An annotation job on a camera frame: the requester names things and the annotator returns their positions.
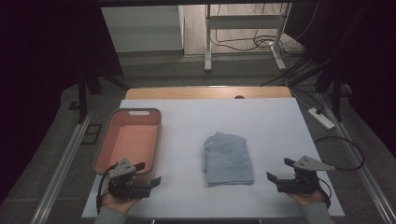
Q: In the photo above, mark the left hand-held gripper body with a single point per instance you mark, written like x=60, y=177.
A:
x=124, y=188

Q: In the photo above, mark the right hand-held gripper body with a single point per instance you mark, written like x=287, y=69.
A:
x=303, y=183

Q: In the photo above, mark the pink plastic basket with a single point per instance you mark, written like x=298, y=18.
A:
x=132, y=141

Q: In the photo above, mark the light blue garment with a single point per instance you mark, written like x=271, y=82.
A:
x=229, y=158

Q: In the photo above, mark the person's right hand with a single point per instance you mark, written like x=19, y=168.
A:
x=308, y=198

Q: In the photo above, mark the person's left hand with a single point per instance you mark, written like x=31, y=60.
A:
x=116, y=203

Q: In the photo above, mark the white power strip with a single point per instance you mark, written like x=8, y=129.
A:
x=321, y=118

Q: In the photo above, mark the black floor plate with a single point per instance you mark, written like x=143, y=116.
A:
x=91, y=134

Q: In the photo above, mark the black tripod stand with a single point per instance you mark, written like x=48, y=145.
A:
x=336, y=90
x=82, y=93

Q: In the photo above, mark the wooden table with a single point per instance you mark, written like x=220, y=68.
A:
x=202, y=92

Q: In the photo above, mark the grey cabinet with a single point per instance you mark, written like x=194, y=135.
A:
x=146, y=28

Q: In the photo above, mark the dark curtain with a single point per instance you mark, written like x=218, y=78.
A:
x=40, y=62
x=367, y=46

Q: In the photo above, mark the aluminium floor rail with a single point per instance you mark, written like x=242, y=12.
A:
x=62, y=168
x=367, y=174

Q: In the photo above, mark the white metal stand frame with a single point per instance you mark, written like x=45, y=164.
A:
x=243, y=21

